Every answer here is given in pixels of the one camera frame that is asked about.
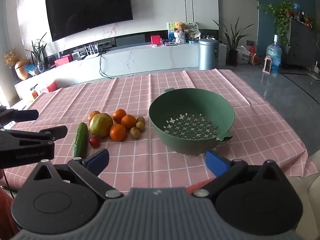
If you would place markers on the person's red clothing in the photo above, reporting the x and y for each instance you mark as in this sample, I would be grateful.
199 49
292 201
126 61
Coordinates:
6 210

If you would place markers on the red cherry tomato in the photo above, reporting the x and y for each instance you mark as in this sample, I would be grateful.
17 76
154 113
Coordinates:
94 142

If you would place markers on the white router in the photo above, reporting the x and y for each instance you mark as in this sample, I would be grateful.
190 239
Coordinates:
90 53

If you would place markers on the hanging pothos plant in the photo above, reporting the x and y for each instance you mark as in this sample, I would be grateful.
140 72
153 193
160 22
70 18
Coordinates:
282 17

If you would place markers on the red box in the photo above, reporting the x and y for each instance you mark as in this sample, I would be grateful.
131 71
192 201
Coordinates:
156 40

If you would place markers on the black flat television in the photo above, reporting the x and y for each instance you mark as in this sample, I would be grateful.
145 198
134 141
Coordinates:
87 7

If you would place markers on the white marble media console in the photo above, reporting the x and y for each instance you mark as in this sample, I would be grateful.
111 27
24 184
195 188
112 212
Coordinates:
150 57

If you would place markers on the orange mandarin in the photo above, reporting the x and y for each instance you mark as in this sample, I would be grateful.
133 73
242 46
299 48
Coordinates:
119 115
118 132
128 121
93 114

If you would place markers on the round paper fan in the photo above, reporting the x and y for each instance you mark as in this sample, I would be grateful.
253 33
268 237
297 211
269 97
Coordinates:
193 28

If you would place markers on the pink checked tablecloth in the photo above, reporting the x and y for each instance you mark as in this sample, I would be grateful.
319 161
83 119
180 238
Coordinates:
140 90

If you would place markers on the beige sofa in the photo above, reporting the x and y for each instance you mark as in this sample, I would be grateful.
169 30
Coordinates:
313 192

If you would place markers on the blue water jug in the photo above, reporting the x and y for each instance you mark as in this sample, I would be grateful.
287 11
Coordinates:
274 55

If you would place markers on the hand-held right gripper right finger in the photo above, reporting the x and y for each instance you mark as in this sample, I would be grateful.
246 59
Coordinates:
216 163

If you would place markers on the silver trash can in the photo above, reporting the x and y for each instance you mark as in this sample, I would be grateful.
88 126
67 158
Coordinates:
208 55

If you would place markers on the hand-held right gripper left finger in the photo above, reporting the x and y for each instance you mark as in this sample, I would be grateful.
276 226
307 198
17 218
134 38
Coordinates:
98 158

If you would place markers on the green cucumber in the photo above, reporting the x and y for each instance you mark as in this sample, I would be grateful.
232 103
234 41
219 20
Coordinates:
80 140

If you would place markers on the green colander bowl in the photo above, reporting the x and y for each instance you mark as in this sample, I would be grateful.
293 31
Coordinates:
190 112

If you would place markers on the snake plant in black pot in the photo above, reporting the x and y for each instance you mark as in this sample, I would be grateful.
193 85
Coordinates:
233 52

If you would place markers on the white plastic bag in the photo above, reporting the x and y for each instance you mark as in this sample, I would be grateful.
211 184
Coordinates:
243 56

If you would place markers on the grey cabinet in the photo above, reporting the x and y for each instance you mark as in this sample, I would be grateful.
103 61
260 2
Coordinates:
302 45

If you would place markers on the brown teddy bear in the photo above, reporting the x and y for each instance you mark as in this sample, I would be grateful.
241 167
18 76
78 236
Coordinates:
180 27

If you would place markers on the small pink white heater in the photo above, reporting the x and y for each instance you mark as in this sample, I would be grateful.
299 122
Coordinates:
267 65

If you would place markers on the orange toy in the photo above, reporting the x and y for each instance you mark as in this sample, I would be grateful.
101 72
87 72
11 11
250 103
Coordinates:
253 56

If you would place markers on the orange vase with dried flowers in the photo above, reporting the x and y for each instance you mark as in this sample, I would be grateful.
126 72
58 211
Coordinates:
21 70

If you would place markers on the potted orchid plant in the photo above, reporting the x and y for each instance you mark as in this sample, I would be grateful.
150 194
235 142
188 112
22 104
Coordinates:
38 55

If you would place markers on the small brown longan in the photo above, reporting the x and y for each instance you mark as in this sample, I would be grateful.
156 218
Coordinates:
135 132
140 126
141 119

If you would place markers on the pink box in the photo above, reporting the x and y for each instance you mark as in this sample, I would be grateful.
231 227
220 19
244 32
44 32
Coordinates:
63 60

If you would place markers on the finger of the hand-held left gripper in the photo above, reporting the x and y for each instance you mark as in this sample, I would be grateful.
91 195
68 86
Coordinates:
21 115
47 132

